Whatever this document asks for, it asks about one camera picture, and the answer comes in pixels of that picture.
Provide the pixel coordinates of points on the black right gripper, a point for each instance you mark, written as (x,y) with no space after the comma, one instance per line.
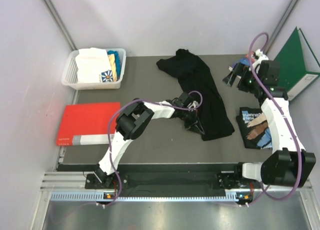
(237,71)

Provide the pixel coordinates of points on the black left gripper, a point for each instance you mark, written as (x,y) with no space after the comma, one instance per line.
(194,124)

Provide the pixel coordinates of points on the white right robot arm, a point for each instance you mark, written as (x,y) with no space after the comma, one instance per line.
(289,164)

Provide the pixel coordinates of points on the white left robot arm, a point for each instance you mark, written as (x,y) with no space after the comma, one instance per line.
(133,118)

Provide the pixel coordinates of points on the blue orange book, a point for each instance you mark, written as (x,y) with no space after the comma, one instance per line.
(244,61)

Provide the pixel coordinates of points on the folded black printed t-shirt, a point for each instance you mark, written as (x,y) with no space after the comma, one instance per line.
(254,128)

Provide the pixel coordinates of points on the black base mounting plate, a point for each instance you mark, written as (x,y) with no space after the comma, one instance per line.
(223,180)

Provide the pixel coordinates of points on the green binder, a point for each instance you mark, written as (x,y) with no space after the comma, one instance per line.
(299,66)

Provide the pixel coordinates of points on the blue t-shirt in basket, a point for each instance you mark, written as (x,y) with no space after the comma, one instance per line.
(118,63)

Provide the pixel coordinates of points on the cream t-shirt in basket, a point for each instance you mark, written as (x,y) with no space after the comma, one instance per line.
(112,61)

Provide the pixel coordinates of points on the white t-shirt with flower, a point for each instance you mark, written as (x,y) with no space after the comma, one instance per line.
(93,66)

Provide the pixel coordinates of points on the white plastic laundry basket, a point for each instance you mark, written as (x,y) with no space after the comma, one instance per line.
(69,75)

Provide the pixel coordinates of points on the aluminium rail frame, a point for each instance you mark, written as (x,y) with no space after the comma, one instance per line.
(176,207)

